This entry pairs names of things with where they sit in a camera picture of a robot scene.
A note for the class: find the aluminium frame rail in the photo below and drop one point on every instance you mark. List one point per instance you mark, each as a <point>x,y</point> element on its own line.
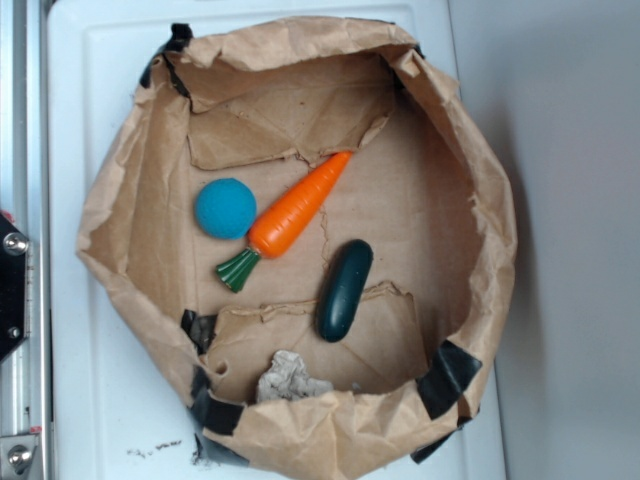
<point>26,412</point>

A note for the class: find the brown paper bag bin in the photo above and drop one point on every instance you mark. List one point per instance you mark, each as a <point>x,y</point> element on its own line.
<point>266,105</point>

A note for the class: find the blue foam ball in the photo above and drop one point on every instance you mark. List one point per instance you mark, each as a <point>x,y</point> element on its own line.
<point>225,209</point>

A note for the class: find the black mounting bracket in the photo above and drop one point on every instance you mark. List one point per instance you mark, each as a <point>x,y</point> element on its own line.
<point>13,276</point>

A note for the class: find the orange plastic carrot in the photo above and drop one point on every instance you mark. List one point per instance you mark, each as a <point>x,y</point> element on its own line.
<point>279,226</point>

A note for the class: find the dark green plastic pickle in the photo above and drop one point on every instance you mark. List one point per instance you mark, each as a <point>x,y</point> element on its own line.
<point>342,290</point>

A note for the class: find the crumpled grey paper wad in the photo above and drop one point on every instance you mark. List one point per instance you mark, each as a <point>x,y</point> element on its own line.
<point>288,379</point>

